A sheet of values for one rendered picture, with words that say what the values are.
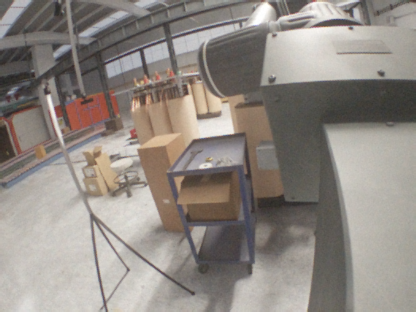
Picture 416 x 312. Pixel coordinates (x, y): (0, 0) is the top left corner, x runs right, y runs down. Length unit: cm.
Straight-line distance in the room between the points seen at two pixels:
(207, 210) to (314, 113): 113
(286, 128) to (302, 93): 6
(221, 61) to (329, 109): 40
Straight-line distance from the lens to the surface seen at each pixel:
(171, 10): 1100
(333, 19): 48
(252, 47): 57
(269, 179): 200
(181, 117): 379
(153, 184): 199
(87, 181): 378
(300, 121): 27
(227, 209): 129
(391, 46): 33
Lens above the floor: 136
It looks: 20 degrees down
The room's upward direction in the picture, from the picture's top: 12 degrees counter-clockwise
